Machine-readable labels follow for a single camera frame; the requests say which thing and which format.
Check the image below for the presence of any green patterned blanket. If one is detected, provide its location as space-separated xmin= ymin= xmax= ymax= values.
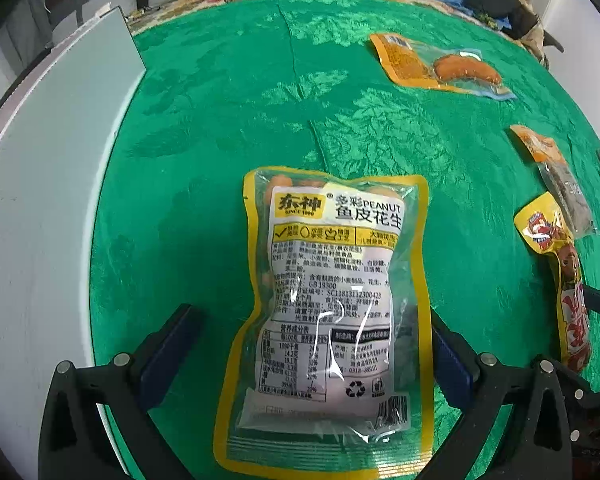
xmin=87 ymin=0 xmax=600 ymax=480

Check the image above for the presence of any orange dried meat packet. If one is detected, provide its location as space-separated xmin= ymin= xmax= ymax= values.
xmin=510 ymin=125 xmax=598 ymax=238

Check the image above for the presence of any yellow red print snack packet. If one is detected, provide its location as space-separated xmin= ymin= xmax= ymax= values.
xmin=512 ymin=191 xmax=593 ymax=373

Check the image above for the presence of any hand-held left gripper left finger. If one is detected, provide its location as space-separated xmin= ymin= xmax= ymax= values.
xmin=37 ymin=302 xmax=203 ymax=480

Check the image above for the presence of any yellow bordered peanut packet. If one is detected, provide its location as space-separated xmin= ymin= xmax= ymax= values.
xmin=212 ymin=167 xmax=436 ymax=480

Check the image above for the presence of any white rectangular box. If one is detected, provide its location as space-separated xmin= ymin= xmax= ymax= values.
xmin=0 ymin=5 xmax=148 ymax=461

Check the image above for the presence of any orange sausage snack packet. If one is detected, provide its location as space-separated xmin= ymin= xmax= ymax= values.
xmin=369 ymin=32 xmax=517 ymax=101

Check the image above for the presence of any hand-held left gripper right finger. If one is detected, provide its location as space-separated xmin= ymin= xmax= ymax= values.
xmin=415 ymin=305 xmax=596 ymax=480

